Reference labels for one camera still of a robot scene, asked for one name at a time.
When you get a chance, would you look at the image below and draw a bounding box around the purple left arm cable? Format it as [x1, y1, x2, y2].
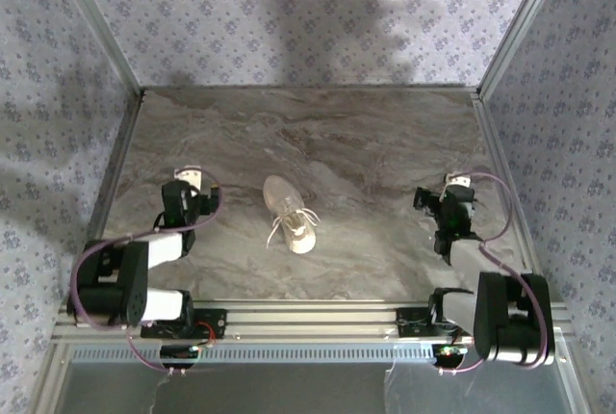
[69, 168, 225, 377]

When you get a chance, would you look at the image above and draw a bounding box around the aluminium left corner post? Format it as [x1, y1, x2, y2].
[47, 0, 146, 97]

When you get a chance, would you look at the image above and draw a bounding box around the grey metal sheet panel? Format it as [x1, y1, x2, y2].
[47, 358, 586, 414]

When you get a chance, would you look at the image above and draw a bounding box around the grey slotted cable duct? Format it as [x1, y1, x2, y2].
[70, 342, 437, 363]

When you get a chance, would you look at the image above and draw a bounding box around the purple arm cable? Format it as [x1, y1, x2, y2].
[69, 168, 225, 377]
[440, 171, 554, 377]

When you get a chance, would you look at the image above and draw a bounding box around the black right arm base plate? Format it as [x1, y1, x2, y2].
[395, 306, 477, 338]

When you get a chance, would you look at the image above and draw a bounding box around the aluminium rear frame rail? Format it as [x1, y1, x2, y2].
[141, 84, 482, 93]

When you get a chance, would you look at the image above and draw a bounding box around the circuit board green light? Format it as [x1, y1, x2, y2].
[159, 344, 202, 370]
[431, 344, 471, 368]

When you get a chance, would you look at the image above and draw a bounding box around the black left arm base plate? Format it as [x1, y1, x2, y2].
[140, 307, 228, 340]

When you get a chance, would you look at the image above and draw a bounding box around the aluminium left side rail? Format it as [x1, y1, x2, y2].
[61, 90, 146, 305]

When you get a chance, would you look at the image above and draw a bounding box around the aluminium right corner post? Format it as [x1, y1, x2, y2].
[477, 0, 575, 97]

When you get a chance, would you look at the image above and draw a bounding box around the aluminium corner post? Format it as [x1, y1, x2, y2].
[47, 0, 146, 97]
[477, 0, 575, 97]

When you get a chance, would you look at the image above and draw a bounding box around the white sneaker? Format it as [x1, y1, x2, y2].
[262, 174, 318, 255]

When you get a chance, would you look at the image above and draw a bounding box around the right circuit board green light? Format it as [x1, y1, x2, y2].
[431, 344, 471, 368]

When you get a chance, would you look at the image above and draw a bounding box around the left circuit board green light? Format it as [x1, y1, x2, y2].
[159, 344, 202, 370]

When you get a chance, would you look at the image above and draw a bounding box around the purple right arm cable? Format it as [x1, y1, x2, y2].
[440, 171, 554, 377]

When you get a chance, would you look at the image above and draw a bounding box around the aluminium right side rail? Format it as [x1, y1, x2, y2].
[473, 89, 551, 303]

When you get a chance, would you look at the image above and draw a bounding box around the aluminium base frame rail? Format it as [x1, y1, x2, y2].
[51, 301, 575, 340]

